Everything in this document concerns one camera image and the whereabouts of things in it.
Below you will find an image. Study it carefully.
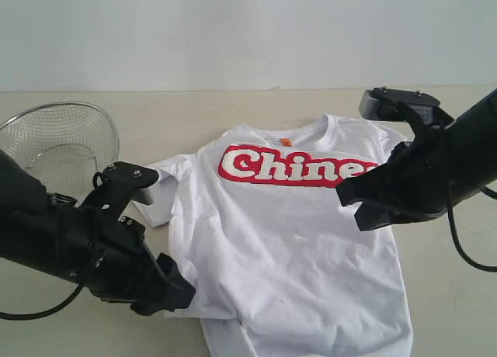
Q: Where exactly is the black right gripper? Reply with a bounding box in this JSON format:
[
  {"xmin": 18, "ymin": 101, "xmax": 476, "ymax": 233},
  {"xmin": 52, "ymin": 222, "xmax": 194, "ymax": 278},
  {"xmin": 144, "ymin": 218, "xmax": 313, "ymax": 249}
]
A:
[{"xmin": 335, "ymin": 130, "xmax": 485, "ymax": 231}]

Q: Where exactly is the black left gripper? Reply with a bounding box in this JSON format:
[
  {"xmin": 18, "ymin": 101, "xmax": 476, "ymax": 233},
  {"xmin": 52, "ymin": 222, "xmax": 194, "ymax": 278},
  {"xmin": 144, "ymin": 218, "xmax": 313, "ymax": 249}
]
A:
[{"xmin": 50, "ymin": 203, "xmax": 196, "ymax": 317}]

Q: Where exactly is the white t-shirt red lettering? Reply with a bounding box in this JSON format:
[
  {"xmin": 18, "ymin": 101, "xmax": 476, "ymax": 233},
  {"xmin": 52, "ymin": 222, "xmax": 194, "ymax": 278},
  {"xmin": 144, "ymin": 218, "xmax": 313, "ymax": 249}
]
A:
[{"xmin": 137, "ymin": 115, "xmax": 413, "ymax": 356}]

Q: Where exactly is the round metal mesh basket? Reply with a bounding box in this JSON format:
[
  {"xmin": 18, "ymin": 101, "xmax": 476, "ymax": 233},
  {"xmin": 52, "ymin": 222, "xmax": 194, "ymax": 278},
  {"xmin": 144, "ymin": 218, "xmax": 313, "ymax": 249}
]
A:
[{"xmin": 1, "ymin": 101, "xmax": 120, "ymax": 203}]

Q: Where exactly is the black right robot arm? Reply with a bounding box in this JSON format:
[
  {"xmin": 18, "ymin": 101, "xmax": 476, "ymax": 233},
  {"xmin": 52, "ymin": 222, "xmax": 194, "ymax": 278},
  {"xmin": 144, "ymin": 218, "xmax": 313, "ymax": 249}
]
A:
[{"xmin": 336, "ymin": 87, "xmax": 496, "ymax": 231}]

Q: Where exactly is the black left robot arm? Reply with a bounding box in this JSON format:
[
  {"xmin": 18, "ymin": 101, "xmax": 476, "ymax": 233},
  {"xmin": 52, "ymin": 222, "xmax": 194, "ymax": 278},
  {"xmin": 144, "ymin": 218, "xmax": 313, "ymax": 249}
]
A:
[{"xmin": 1, "ymin": 153, "xmax": 196, "ymax": 321}]

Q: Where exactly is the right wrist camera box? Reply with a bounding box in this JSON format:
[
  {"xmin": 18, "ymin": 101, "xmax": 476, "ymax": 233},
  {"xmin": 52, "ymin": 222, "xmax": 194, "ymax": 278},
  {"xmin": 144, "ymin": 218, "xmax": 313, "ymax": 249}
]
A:
[{"xmin": 359, "ymin": 87, "xmax": 454, "ymax": 138}]

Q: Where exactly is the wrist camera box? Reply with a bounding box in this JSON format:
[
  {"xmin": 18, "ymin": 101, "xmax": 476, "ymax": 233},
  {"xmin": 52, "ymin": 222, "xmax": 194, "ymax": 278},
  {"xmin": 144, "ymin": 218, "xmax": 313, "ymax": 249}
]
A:
[
  {"xmin": 80, "ymin": 161, "xmax": 159, "ymax": 220},
  {"xmin": 359, "ymin": 87, "xmax": 454, "ymax": 138}
]

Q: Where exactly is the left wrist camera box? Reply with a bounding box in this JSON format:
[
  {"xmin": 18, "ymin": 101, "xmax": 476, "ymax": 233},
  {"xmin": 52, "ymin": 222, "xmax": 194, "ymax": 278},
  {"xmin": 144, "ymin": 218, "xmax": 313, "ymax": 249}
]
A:
[{"xmin": 80, "ymin": 161, "xmax": 159, "ymax": 220}]

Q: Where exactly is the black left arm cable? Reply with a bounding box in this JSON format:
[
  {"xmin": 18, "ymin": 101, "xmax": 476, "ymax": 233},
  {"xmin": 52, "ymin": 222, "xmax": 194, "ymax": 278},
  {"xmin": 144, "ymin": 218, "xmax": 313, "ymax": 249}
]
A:
[{"xmin": 0, "ymin": 282, "xmax": 85, "ymax": 321}]

